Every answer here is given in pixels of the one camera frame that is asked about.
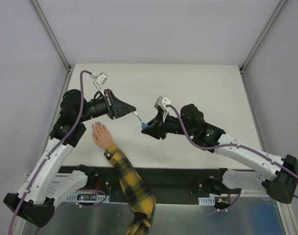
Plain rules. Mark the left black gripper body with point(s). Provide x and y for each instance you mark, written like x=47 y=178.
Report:
x=110 y=104

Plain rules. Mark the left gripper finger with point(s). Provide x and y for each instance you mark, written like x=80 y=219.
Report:
x=123 y=101
x=123 y=112

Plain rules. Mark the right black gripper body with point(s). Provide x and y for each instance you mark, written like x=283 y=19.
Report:
x=160 y=126

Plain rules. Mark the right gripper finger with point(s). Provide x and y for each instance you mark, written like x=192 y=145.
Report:
x=152 y=132
x=157 y=119

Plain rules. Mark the blue nail polish bottle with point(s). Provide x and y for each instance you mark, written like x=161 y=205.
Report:
x=144 y=125

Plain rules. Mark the yellow plaid sleeve forearm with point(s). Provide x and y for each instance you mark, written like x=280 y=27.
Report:
x=138 y=195

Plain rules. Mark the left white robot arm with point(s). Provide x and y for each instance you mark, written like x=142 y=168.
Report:
x=37 y=200

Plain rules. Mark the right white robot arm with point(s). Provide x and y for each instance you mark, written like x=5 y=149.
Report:
x=275 y=175

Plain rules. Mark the mannequin hand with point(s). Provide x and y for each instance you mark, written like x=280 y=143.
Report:
x=101 y=136

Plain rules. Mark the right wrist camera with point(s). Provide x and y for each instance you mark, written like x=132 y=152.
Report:
x=162 y=102

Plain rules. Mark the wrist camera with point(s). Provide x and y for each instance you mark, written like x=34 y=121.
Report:
x=162 y=102
x=99 y=79

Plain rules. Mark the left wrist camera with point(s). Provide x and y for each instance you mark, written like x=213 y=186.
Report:
x=99 y=79

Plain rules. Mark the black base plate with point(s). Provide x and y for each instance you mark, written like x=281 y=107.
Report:
x=177 y=186

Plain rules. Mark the left aluminium frame post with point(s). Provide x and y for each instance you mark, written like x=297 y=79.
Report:
x=50 y=34

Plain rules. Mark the aluminium frame post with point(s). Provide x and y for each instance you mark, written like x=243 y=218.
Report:
x=50 y=34
x=263 y=34

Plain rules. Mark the right white cable duct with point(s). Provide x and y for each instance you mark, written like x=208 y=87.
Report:
x=206 y=201

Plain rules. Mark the right aluminium frame post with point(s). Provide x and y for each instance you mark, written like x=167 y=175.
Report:
x=263 y=34

